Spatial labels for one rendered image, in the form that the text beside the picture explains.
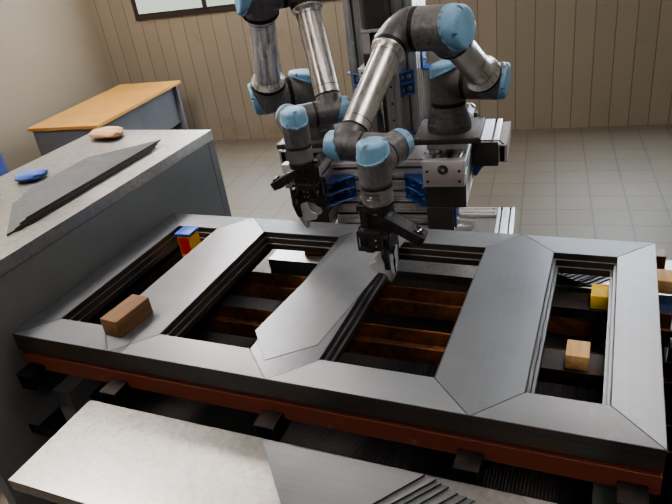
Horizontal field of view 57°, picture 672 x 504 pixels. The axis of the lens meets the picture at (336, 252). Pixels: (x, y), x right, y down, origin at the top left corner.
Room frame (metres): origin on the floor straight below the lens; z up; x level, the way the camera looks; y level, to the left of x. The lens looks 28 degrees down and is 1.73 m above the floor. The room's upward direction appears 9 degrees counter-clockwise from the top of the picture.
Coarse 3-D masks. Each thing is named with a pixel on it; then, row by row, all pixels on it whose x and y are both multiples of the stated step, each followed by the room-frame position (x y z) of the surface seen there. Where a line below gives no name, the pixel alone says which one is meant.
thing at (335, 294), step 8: (304, 288) 1.43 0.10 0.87; (312, 288) 1.42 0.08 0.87; (320, 288) 1.41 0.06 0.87; (328, 288) 1.41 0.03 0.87; (336, 288) 1.40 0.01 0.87; (344, 288) 1.40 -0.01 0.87; (352, 288) 1.39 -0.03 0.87; (304, 296) 1.39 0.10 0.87; (312, 296) 1.38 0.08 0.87; (320, 296) 1.38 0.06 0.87; (328, 296) 1.37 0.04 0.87; (336, 296) 1.36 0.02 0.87; (344, 296) 1.36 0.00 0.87; (352, 296) 1.35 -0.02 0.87; (344, 304) 1.32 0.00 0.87
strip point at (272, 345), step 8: (264, 336) 1.23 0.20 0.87; (272, 336) 1.23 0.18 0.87; (280, 336) 1.22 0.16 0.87; (264, 344) 1.20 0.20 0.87; (272, 344) 1.20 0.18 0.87; (280, 344) 1.19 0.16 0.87; (288, 344) 1.19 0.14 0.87; (296, 344) 1.18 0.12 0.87; (304, 344) 1.18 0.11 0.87; (312, 344) 1.17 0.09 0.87; (264, 352) 1.17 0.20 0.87; (272, 352) 1.17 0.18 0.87; (280, 352) 1.16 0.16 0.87; (288, 352) 1.16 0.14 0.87
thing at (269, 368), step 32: (160, 256) 1.83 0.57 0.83; (256, 256) 1.73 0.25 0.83; (416, 256) 1.57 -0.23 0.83; (448, 256) 1.54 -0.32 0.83; (480, 256) 1.50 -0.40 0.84; (576, 256) 1.39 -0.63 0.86; (224, 288) 1.56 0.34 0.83; (192, 320) 1.41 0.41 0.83; (352, 320) 1.28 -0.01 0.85; (544, 320) 1.16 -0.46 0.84; (608, 320) 1.14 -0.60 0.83; (64, 352) 1.35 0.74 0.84; (96, 352) 1.29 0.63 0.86; (256, 352) 1.18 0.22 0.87; (320, 352) 1.14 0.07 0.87; (608, 352) 1.03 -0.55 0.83; (224, 384) 1.13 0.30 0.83; (256, 384) 1.09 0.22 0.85; (288, 384) 1.05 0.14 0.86; (608, 384) 0.92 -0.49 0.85; (384, 416) 0.95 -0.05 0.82; (416, 416) 0.92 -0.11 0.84; (448, 416) 0.89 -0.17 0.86; (544, 448) 0.81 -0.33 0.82; (576, 448) 0.79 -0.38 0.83; (608, 448) 0.77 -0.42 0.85; (640, 448) 0.74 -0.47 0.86
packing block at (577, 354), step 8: (568, 344) 1.10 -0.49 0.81; (576, 344) 1.10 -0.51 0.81; (584, 344) 1.09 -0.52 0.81; (568, 352) 1.07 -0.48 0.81; (576, 352) 1.07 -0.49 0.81; (584, 352) 1.07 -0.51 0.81; (568, 360) 1.07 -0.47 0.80; (576, 360) 1.06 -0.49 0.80; (584, 360) 1.05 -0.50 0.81; (568, 368) 1.07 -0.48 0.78; (576, 368) 1.06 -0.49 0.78; (584, 368) 1.05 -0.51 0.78
